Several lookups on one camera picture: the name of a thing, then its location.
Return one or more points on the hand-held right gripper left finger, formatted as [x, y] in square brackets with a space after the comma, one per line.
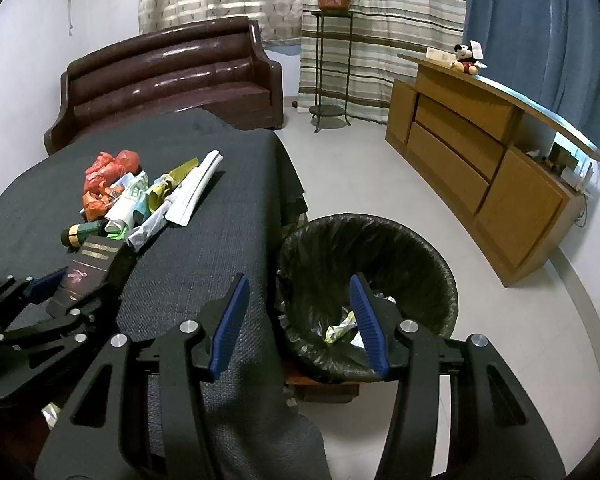
[227, 325]

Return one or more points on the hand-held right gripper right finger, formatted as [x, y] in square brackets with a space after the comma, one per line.
[367, 325]

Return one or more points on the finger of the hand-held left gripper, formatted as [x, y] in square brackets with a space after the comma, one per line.
[45, 284]
[40, 327]

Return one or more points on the dark rectangular box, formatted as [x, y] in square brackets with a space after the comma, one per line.
[87, 272]

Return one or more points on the green bottle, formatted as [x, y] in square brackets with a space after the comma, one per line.
[82, 234]

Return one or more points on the bin with black bag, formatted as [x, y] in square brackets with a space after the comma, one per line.
[405, 260]

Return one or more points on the orange wrapper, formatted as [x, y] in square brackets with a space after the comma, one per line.
[97, 202]

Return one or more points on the white green printed packet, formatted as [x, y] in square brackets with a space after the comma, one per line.
[120, 212]

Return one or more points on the long white packet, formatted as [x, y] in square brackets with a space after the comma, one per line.
[195, 187]

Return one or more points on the olive green wrapper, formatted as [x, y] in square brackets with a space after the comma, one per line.
[177, 175]

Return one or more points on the yellow green crumpled wrapper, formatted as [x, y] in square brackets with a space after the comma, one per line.
[341, 330]

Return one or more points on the dark grey tablecloth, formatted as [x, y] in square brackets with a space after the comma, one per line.
[190, 240]

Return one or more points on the silver wrapper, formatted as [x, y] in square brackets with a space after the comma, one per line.
[147, 230]

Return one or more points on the red plastic bag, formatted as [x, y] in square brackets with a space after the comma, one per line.
[115, 165]

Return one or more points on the wooden cabinet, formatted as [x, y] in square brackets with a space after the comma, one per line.
[455, 160]

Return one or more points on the black metal plant stand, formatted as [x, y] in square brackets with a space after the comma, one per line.
[328, 112]

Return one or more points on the brown leather sofa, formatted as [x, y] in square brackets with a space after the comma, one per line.
[170, 80]

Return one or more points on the white device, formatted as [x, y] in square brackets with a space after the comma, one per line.
[580, 175]

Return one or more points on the small cardboard box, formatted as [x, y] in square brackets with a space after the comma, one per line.
[439, 56]

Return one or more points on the mouse plush toy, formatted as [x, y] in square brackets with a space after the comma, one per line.
[466, 60]

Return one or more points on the striped beige curtain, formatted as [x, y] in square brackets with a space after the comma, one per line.
[395, 35]

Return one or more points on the blue curtain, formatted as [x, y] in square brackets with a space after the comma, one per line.
[540, 35]

